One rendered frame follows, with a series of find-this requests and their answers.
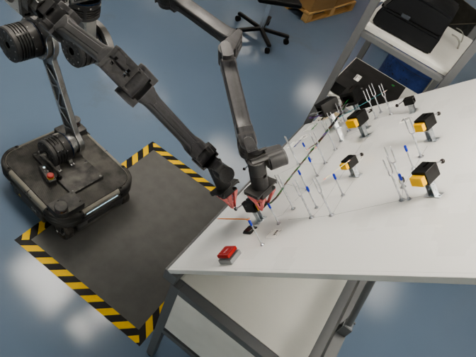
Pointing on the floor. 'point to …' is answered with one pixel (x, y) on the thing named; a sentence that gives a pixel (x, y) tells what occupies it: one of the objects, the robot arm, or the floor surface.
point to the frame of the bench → (249, 343)
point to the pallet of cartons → (311, 7)
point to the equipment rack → (445, 66)
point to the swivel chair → (268, 20)
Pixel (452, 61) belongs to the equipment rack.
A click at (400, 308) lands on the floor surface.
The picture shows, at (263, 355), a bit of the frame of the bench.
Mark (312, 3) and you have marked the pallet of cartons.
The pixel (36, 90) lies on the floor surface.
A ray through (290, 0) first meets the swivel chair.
